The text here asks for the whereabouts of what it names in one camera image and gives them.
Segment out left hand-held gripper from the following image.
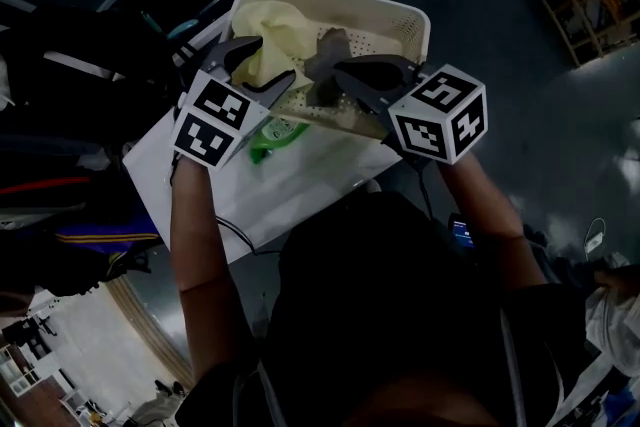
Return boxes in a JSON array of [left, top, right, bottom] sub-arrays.
[[171, 36, 298, 170]]

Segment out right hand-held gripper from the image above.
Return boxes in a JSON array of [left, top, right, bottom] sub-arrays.
[[333, 54, 489, 166]]

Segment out yellow cloth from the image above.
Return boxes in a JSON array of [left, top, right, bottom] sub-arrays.
[[230, 0, 326, 89]]

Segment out grey cloth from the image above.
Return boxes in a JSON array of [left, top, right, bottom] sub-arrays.
[[303, 27, 361, 109]]

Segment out cream perforated plastic basket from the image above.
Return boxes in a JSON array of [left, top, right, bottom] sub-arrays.
[[219, 0, 432, 141]]

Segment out person's left forearm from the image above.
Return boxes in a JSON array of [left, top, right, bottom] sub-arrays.
[[169, 154, 251, 384]]

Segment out person's right forearm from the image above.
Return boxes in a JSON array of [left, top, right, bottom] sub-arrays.
[[437, 149, 549, 291]]

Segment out green plastic bottle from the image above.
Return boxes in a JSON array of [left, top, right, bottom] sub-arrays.
[[249, 114, 311, 166]]

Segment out teal round plastic object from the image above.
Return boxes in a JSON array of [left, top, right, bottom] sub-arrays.
[[167, 17, 201, 41]]

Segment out white sink basin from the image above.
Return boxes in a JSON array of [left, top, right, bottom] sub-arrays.
[[122, 9, 401, 266]]

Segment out black phone lit screen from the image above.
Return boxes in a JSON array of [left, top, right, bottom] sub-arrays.
[[447, 213, 476, 249]]

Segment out purple garment yellow stripes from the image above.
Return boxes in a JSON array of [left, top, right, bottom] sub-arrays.
[[52, 209, 162, 256]]

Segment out black yellow bag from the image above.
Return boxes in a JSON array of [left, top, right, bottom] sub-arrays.
[[102, 250, 151, 284]]

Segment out person's torso black shirt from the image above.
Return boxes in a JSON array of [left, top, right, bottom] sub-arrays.
[[174, 192, 596, 427]]

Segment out dark garment red stripe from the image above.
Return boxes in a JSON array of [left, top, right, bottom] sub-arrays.
[[0, 164, 126, 221]]

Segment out wooden shelf rack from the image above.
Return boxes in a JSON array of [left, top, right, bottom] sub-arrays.
[[542, 0, 640, 69]]

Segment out white power adapter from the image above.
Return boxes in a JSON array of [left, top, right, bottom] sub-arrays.
[[583, 217, 607, 256]]

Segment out white shelf unit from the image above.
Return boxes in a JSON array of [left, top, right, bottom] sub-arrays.
[[0, 344, 41, 399]]

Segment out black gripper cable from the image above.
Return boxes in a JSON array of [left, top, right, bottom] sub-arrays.
[[215, 214, 281, 256], [416, 164, 437, 221]]

